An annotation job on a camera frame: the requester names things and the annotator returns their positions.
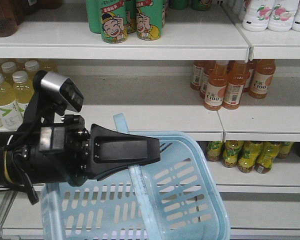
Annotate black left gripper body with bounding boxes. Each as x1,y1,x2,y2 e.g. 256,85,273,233
12,114,90,186

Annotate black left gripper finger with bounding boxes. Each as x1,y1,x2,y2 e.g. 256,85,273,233
86,124,161,181

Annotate light blue plastic basket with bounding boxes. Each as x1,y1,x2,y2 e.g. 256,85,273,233
40,112,232,240

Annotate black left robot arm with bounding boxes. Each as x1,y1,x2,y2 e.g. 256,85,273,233
0,115,161,191

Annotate yellow label iced tea bottle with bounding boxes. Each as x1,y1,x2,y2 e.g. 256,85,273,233
206,141,224,162
237,140,263,174
254,141,281,174
277,141,294,159
221,140,244,168

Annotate orange juice bottle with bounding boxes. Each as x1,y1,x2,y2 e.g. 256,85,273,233
203,60,229,111
222,60,250,110
248,59,276,99

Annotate green cartoon tea can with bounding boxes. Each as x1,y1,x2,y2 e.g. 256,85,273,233
135,0,163,41
99,0,128,44

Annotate brown tea bottle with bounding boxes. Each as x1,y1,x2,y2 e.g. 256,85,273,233
0,0,18,38

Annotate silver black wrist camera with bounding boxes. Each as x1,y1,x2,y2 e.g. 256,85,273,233
33,70,84,116

